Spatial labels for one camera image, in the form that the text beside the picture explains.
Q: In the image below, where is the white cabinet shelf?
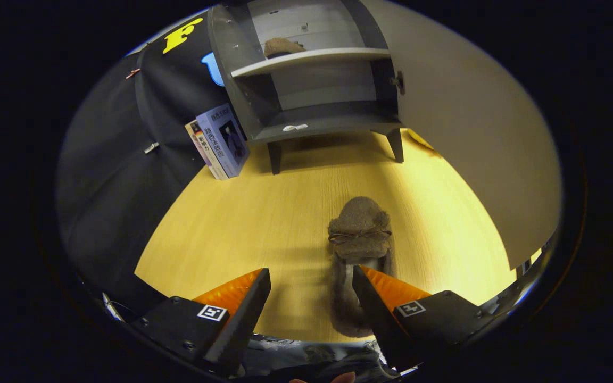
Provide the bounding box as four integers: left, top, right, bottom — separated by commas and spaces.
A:
230, 48, 392, 79

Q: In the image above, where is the brown fuzzy shoe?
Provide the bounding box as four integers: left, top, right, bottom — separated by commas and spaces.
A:
264, 37, 307, 59
327, 196, 395, 338

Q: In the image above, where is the beige shoe cabinet door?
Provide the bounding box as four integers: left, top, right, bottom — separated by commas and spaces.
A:
360, 0, 562, 271

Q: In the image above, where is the grey shoe cabinet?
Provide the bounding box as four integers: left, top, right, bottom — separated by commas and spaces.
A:
208, 0, 405, 175

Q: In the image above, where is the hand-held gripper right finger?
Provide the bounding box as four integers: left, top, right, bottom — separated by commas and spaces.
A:
352, 265, 499, 373

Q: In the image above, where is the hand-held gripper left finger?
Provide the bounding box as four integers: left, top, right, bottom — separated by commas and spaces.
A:
131, 268, 272, 376

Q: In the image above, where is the black backdrop cloth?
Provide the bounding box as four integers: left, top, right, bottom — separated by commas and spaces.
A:
56, 11, 233, 320

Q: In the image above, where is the blue book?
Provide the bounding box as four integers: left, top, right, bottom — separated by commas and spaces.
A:
196, 104, 251, 179

